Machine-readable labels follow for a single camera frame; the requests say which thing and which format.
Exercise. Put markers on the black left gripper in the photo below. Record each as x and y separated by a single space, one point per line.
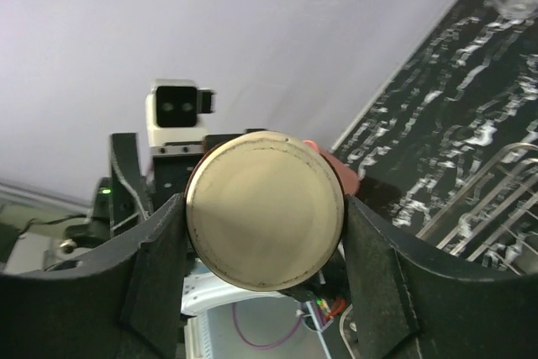
127 196

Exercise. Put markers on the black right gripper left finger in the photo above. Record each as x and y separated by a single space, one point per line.
122 299

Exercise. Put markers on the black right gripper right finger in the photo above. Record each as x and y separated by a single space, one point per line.
411 300

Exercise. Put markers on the beige brown ceramic cup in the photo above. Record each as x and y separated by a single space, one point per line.
264 211

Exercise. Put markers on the pink plastic cup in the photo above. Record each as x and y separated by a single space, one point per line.
347 176

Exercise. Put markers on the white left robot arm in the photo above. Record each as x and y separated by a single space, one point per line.
201 291

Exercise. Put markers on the black marbled table mat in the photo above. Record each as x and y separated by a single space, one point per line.
468 91

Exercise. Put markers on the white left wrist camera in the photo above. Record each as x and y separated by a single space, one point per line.
174 109

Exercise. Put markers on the metal wire dish rack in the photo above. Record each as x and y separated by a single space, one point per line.
492 219

